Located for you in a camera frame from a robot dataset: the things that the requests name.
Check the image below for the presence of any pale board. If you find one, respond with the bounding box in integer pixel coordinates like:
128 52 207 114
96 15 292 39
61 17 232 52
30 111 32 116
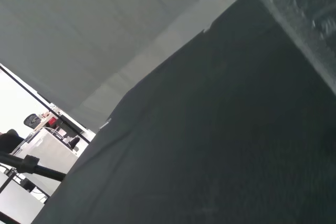
0 0 253 133

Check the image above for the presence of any black bench cloth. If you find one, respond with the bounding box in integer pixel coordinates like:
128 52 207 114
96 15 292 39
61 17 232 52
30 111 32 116
30 0 336 224

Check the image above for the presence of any black office chair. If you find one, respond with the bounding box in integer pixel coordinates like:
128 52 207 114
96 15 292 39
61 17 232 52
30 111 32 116
23 113 43 130

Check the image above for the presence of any white desk partition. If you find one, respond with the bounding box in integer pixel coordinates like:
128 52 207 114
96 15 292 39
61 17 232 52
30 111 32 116
12 127 81 175

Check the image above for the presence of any black tripod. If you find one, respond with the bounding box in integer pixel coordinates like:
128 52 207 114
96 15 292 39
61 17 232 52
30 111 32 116
0 151 67 182

